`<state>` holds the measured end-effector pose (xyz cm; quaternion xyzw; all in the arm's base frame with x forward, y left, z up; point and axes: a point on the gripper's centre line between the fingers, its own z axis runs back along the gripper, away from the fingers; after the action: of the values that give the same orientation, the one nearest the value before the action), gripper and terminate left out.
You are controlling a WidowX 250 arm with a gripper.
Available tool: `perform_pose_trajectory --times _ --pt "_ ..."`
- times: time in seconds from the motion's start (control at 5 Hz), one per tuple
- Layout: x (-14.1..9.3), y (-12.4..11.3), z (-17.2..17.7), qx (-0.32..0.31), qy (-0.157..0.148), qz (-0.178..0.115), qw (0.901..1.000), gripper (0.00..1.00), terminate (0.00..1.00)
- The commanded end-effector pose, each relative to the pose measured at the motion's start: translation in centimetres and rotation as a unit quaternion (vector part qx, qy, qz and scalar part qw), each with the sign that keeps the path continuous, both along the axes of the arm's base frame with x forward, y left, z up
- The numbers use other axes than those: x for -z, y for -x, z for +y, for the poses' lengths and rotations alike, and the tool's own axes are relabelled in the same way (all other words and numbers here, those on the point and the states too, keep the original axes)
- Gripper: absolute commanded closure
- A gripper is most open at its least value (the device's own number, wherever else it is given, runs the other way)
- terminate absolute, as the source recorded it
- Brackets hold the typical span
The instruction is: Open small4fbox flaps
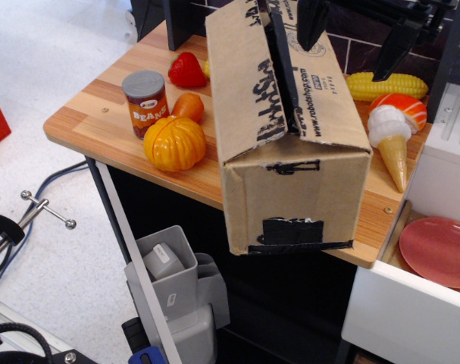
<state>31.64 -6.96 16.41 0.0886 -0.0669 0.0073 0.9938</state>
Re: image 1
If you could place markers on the dark grey post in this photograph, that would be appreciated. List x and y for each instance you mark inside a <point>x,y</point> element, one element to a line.
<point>184,19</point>

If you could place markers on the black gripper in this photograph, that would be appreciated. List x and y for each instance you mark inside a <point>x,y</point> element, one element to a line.
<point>312,18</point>

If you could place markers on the yellow toy corn cob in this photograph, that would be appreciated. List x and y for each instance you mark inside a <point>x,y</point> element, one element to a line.
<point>363,88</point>

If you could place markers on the white drawer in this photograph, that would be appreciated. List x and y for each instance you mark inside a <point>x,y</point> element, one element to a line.
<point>394,312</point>

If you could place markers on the brown cardboard box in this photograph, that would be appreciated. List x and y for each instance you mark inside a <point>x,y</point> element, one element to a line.
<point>293,152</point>

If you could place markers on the orange toy carrot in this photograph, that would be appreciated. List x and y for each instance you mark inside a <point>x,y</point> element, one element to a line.
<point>189,105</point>

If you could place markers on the toy salmon sushi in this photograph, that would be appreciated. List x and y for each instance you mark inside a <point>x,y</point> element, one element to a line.
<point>414,110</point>

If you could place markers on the red toy strawberry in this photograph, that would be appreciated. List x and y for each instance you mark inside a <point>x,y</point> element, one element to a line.
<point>185,71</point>

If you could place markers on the pink plate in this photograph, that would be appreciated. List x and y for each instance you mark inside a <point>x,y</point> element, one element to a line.
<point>431,247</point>

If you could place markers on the grey table leg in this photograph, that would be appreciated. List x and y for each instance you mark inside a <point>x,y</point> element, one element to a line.
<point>157,329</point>

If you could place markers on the toy ice cream cone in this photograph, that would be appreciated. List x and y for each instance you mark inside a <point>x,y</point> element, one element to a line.
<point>389,132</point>

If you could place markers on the yellow toy piece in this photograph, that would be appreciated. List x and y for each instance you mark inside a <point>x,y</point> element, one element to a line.
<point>206,69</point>

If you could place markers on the toy beans can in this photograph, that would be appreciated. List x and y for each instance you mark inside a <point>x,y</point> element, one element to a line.
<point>147,101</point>

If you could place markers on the orange toy pumpkin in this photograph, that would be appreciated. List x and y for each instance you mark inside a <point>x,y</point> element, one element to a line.
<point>174,144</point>

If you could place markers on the grey plastic bin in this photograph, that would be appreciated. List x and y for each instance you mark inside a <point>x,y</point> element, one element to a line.
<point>190,290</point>

